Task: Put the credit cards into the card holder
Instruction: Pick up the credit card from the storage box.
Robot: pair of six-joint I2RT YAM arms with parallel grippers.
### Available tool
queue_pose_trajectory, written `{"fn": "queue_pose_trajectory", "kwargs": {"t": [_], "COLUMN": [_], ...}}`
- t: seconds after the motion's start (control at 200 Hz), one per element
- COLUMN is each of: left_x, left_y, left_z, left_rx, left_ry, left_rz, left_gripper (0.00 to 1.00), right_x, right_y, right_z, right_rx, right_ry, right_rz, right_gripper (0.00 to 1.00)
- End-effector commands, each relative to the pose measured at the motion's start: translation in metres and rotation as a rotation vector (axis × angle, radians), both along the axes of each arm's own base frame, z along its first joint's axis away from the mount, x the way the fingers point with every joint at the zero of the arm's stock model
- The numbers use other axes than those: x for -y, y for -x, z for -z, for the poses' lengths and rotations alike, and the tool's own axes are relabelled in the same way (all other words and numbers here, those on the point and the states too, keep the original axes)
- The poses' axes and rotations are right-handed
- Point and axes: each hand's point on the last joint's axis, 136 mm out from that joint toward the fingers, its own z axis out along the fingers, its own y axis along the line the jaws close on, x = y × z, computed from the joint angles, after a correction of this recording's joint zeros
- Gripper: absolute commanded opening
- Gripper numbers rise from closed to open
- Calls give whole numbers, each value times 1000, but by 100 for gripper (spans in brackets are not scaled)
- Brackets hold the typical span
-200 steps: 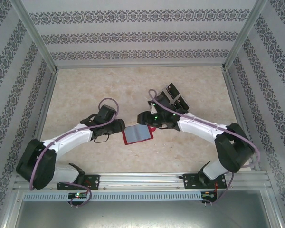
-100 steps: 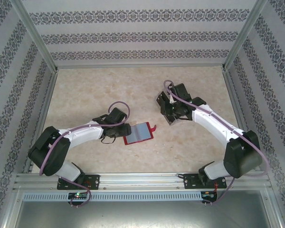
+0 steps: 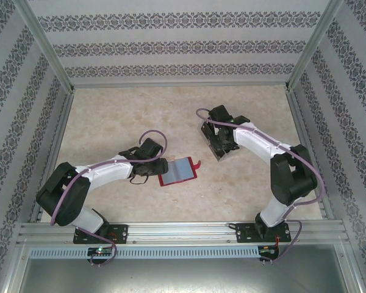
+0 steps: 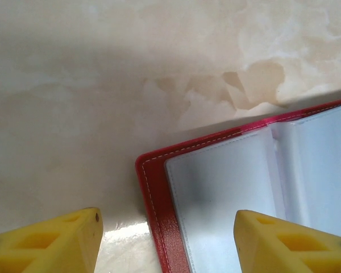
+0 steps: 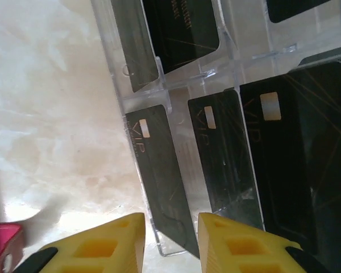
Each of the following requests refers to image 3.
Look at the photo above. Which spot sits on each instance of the grey sheet metal panel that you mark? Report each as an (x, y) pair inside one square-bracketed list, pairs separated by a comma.
[(183, 274)]

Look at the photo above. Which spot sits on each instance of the red card holder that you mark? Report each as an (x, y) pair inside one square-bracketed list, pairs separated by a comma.
[(180, 171)]

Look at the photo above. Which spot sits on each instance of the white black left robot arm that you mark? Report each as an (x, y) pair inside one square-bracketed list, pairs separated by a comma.
[(103, 171)]

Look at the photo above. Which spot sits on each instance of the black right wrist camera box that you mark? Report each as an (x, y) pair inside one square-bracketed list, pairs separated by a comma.
[(221, 113)]

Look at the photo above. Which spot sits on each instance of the aluminium side rail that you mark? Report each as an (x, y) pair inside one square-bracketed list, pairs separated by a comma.
[(303, 122), (58, 137)]

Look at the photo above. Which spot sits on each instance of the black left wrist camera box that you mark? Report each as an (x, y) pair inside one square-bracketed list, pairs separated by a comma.
[(151, 148)]

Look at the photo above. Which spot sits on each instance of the clear acrylic card stand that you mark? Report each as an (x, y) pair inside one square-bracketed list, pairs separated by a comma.
[(203, 132)]

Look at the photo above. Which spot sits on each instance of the small circuit board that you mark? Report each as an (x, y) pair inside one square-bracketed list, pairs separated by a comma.
[(100, 251), (268, 250)]

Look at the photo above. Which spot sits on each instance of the aluminium mounting rail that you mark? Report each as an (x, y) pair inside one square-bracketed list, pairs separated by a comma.
[(183, 233)]

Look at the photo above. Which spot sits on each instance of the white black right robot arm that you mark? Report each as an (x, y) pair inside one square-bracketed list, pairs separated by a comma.
[(256, 140)]

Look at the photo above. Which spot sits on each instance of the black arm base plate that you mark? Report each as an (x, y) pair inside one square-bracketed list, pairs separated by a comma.
[(119, 233), (244, 233)]

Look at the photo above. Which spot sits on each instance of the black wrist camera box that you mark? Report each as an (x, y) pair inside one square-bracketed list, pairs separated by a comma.
[(221, 113), (151, 148)]

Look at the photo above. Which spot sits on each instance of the aluminium frame corner post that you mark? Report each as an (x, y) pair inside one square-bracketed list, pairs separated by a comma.
[(312, 45), (50, 52)]

